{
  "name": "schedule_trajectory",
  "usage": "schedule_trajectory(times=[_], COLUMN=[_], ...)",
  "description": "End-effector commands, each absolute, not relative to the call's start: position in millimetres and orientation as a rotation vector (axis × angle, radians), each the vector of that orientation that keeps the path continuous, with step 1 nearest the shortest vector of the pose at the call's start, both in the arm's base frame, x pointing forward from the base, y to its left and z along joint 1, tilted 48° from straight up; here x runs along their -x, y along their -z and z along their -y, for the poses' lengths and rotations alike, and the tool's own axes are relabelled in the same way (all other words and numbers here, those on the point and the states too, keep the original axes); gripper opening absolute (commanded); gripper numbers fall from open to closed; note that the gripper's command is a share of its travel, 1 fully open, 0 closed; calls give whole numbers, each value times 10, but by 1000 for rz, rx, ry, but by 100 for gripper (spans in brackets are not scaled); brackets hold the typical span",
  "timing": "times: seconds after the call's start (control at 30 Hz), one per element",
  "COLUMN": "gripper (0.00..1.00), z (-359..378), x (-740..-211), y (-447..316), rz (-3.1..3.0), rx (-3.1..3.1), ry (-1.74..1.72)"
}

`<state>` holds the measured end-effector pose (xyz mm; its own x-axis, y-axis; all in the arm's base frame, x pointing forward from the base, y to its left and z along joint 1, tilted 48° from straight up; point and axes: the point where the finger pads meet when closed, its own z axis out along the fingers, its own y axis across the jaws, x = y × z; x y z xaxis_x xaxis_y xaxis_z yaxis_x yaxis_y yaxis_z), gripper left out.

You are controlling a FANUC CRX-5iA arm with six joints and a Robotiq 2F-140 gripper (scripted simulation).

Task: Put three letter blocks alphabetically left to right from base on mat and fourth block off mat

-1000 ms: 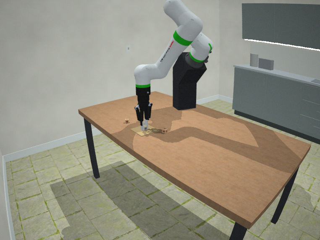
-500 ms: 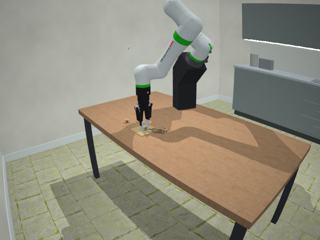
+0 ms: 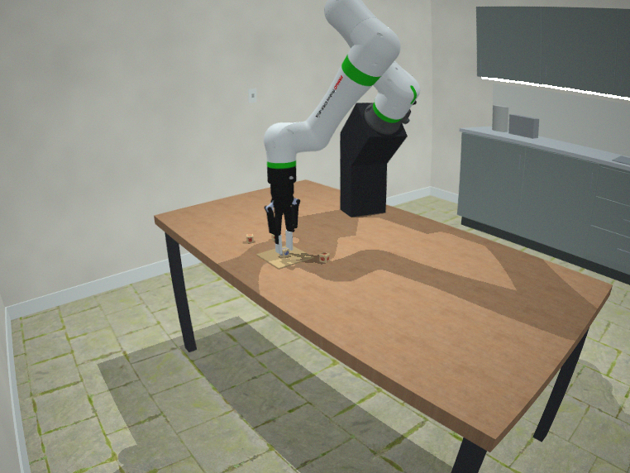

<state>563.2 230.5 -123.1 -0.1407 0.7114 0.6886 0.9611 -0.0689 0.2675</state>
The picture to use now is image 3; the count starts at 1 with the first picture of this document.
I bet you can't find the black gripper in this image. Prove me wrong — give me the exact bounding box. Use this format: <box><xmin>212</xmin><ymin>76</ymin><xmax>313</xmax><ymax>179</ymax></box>
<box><xmin>265</xmin><ymin>184</ymin><xmax>300</xmax><ymax>255</ymax></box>

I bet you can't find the beige square mat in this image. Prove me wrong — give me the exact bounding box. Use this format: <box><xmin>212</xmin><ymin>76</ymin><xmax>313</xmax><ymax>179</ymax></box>
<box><xmin>256</xmin><ymin>246</ymin><xmax>313</xmax><ymax>269</ymax></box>

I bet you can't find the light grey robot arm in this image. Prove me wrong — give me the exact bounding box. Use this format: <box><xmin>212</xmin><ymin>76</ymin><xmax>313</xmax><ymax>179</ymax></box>
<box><xmin>264</xmin><ymin>0</ymin><xmax>420</xmax><ymax>186</ymax></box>

